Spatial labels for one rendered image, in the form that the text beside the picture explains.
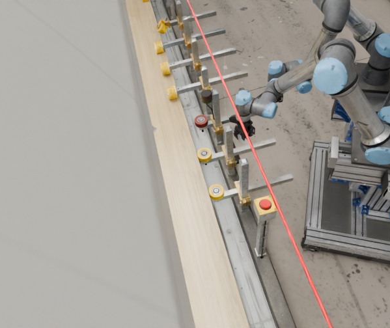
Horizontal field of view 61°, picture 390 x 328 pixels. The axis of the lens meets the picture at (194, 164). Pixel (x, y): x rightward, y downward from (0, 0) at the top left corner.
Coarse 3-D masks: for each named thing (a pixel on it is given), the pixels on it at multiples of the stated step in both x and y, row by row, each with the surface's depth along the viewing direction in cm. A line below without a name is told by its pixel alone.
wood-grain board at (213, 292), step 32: (128, 0) 290; (160, 96) 215; (160, 128) 199; (160, 160) 186; (192, 160) 183; (192, 192) 171; (192, 224) 161; (192, 256) 152; (224, 256) 150; (192, 288) 144; (224, 288) 142; (224, 320) 135
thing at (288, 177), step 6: (288, 174) 176; (264, 180) 176; (270, 180) 175; (276, 180) 175; (282, 180) 175; (288, 180) 176; (252, 186) 175; (258, 186) 174; (264, 186) 175; (228, 192) 174; (234, 192) 174; (222, 198) 174
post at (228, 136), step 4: (224, 128) 167; (228, 128) 165; (228, 132) 166; (228, 136) 168; (232, 136) 169; (228, 140) 171; (232, 140) 171; (228, 144) 174; (232, 144) 175; (228, 148) 176; (232, 148) 177; (228, 152) 179; (232, 152) 180; (228, 156) 182; (232, 156) 183; (228, 168) 192; (232, 168) 192; (228, 172) 197; (232, 172) 196
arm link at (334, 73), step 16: (336, 48) 119; (320, 64) 117; (336, 64) 114; (352, 64) 120; (320, 80) 119; (336, 80) 116; (352, 80) 118; (336, 96) 126; (352, 96) 122; (352, 112) 126; (368, 112) 125; (368, 128) 129; (384, 128) 131; (368, 144) 133; (384, 144) 131; (384, 160) 135
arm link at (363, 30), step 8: (312, 0) 158; (320, 0) 149; (320, 8) 151; (352, 8) 159; (352, 16) 161; (360, 16) 163; (352, 24) 164; (360, 24) 165; (368, 24) 168; (376, 24) 171; (352, 32) 171; (360, 32) 169; (368, 32) 170; (376, 32) 171; (384, 32) 171; (360, 40) 174; (368, 40) 173
